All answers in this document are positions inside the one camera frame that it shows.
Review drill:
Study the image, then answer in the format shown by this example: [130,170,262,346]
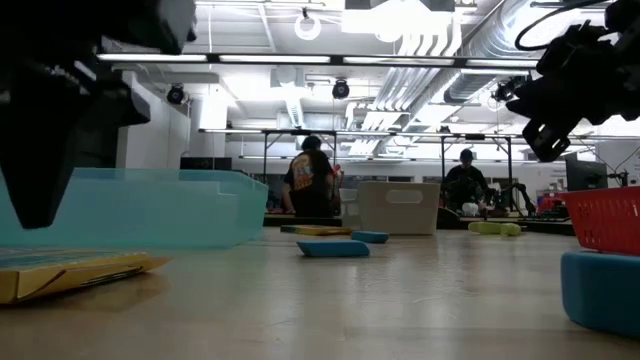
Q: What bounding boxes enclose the long ceiling light bar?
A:
[95,52,540,69]

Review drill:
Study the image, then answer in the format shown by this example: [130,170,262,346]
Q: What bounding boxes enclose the silver ventilation duct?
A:
[444,0,566,106]

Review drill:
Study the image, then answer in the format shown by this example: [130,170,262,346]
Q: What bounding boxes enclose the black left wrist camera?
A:
[69,62,152,127]

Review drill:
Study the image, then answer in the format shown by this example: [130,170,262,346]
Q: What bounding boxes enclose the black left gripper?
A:
[0,37,109,230]

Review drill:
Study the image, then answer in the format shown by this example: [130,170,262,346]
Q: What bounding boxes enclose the white plastic bin with handle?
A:
[339,180,441,236]

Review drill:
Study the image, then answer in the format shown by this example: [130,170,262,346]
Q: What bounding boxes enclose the person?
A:
[442,148,490,214]
[281,135,344,219]

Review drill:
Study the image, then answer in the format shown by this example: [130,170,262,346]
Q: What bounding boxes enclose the blue eraser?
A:
[296,240,372,259]
[350,230,390,245]
[559,250,640,337]

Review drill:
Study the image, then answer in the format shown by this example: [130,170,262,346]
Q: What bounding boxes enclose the black ceiling camera cluster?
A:
[490,74,531,104]

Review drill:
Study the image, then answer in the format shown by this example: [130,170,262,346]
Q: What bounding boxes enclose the black distant table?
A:
[263,213,575,236]

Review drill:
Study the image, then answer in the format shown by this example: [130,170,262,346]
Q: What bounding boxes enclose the white hanging ring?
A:
[293,12,322,42]

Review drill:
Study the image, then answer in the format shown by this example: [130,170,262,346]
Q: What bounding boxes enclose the dark computer monitor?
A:
[179,156,234,171]
[565,158,609,192]

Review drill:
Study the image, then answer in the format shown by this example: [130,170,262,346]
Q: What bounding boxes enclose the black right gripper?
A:
[505,24,640,164]

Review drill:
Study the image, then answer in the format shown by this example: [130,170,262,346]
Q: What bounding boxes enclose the yellow-green handled pliers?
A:
[467,221,523,238]

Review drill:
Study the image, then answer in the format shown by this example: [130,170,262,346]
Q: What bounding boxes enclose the red plastic mesh basket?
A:
[557,185,640,257]

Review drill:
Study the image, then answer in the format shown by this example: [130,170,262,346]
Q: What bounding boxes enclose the black distant workstation frame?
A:
[262,128,514,201]

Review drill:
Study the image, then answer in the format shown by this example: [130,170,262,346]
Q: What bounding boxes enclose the yellow crayon box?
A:
[0,248,172,305]
[279,224,354,237]

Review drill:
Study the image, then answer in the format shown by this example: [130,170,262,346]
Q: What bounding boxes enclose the teal translucent plastic tray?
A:
[0,167,270,251]

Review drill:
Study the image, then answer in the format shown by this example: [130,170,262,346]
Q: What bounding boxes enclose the red distant object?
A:
[537,193,569,214]

